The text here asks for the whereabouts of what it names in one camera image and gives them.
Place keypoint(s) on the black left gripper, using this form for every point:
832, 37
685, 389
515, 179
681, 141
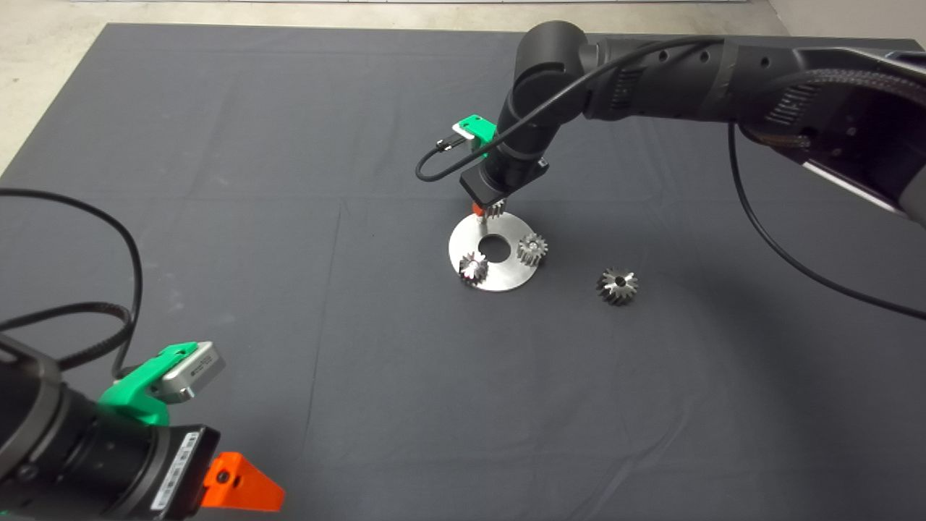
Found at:
177, 470

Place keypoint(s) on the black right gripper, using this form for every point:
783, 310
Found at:
485, 184

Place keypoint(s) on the small steel gear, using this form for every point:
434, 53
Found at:
496, 210
474, 269
532, 249

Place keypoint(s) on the large steel gear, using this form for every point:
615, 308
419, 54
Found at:
617, 287

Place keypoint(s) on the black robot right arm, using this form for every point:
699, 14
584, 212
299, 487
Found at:
687, 79

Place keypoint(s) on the round metal plate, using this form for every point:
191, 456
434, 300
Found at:
506, 275

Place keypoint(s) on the dark grey table cloth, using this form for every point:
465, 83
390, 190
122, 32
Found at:
362, 362

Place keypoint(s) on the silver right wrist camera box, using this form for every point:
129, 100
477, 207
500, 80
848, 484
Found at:
463, 134

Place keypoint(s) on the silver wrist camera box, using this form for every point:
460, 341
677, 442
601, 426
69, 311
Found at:
463, 134
195, 370

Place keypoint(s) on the green right camera mount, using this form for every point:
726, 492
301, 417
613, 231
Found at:
481, 130

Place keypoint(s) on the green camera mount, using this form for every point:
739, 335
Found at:
130, 398
481, 130

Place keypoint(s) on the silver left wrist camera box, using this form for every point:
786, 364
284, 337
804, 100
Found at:
195, 370

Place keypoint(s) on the green left camera mount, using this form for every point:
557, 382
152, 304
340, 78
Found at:
130, 398

